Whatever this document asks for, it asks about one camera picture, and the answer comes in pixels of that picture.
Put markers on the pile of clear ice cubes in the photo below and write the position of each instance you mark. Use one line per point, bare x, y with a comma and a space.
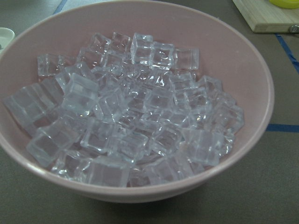
126, 112

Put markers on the pink bowl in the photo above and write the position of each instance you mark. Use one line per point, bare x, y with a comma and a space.
224, 54

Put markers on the bamboo cutting board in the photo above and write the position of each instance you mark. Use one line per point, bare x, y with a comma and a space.
264, 17

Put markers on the cream serving tray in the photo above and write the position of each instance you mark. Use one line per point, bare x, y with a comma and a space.
6, 36

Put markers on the lemon half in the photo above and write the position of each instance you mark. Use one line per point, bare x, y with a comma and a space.
286, 4

